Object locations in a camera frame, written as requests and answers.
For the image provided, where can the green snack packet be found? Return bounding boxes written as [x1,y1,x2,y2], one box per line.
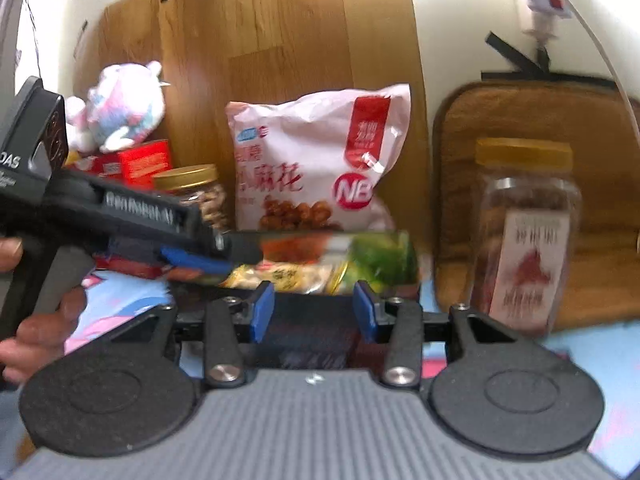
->
[341,231,420,292]

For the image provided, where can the black cardboard storage box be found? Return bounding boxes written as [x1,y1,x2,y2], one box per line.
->
[171,228,424,371]

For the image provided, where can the pecan jar yellow lid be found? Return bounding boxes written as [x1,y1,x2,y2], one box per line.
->
[466,138,582,336]

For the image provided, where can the person's left hand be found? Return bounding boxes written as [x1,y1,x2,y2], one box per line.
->
[1,249,93,387]

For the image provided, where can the cashew jar gold lid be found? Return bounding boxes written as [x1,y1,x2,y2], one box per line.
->
[152,164,229,231]

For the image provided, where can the red gift box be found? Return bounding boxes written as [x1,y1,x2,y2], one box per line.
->
[68,140,172,190]

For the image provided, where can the pink fried-dough snack bag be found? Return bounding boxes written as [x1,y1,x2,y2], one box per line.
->
[226,84,411,232]

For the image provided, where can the pink white plush toy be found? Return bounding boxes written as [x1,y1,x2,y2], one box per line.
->
[65,61,166,155]

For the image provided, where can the wooden board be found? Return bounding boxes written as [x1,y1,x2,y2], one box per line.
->
[73,0,432,254]

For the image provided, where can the brown woven cushion mat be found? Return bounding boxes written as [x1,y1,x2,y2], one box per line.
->
[432,81,639,330]

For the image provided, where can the white power strip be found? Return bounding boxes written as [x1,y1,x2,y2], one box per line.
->
[516,0,573,46]

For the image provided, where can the white power cable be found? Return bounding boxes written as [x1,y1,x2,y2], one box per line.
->
[470,0,640,141]

